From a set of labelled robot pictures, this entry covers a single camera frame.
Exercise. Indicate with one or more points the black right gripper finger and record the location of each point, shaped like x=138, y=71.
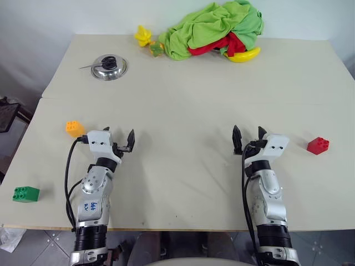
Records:
x=237, y=141
x=261, y=133

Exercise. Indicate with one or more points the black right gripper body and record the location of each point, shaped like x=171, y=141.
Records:
x=256, y=147

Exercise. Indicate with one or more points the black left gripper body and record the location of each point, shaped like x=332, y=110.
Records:
x=118, y=148

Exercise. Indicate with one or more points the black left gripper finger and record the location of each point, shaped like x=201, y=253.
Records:
x=131, y=140
x=106, y=129

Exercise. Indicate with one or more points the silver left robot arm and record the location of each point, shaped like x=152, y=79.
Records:
x=94, y=194

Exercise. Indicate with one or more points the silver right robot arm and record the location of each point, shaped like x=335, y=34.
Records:
x=270, y=199

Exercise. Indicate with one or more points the yellow toy building block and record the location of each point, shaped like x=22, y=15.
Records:
x=75, y=128

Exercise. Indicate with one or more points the stainless steel bowl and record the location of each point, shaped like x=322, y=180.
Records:
x=109, y=73

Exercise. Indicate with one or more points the red toy building block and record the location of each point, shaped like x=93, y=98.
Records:
x=318, y=145

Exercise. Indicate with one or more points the yellow toy banana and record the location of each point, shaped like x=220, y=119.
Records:
x=244, y=56

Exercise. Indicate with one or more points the green orange toy fruit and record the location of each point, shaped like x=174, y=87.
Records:
x=157, y=49

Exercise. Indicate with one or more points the red crumpled cloth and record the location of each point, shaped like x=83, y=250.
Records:
x=219, y=45

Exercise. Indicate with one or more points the yellow toy starfruit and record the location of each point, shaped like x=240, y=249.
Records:
x=143, y=36

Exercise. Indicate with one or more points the green toy building block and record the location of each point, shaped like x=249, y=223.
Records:
x=26, y=194

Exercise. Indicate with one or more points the green crumpled cloth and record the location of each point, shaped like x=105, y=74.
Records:
x=205, y=27

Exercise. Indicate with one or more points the clear plastic bag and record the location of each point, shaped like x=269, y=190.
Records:
x=9, y=237

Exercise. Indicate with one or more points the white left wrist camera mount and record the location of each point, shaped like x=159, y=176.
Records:
x=101, y=145

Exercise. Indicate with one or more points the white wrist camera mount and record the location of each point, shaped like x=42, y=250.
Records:
x=276, y=148
x=101, y=145

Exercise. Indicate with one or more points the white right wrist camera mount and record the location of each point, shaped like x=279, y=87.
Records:
x=276, y=148

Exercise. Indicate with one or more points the dark metal frame stand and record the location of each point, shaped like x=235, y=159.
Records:
x=9, y=113

